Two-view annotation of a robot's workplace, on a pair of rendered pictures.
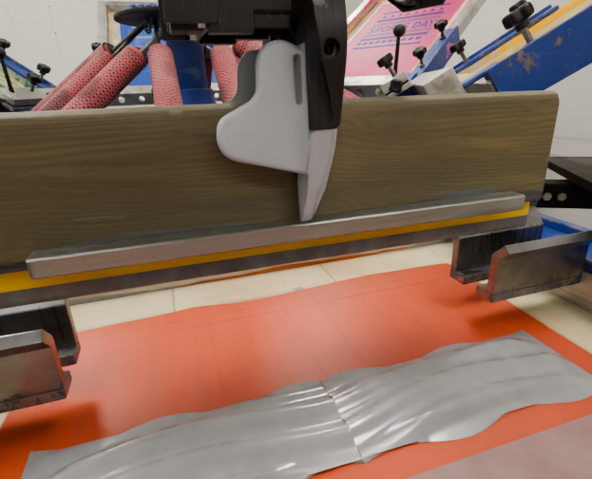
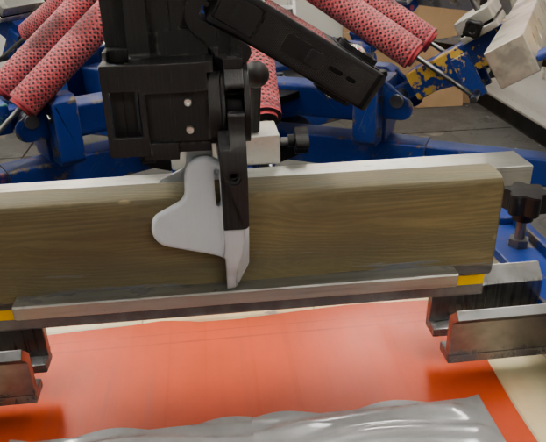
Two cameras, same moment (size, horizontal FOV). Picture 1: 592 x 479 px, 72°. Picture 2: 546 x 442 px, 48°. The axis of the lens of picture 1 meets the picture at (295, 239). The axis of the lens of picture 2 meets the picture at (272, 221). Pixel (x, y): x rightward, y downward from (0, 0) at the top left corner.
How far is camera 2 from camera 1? 0.21 m
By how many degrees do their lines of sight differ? 12
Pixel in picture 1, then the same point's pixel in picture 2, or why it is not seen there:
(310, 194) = (230, 272)
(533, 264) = (498, 330)
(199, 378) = (148, 398)
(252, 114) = (180, 213)
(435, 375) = (355, 430)
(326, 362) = (265, 400)
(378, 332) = (329, 375)
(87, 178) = (57, 248)
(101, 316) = not seen: hidden behind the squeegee
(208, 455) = not seen: outside the picture
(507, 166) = (445, 243)
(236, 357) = (186, 382)
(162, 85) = not seen: hidden behind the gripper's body
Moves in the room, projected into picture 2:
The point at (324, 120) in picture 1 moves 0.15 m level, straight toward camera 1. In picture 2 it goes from (235, 223) to (113, 391)
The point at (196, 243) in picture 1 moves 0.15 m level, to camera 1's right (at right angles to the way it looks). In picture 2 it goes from (136, 302) to (368, 323)
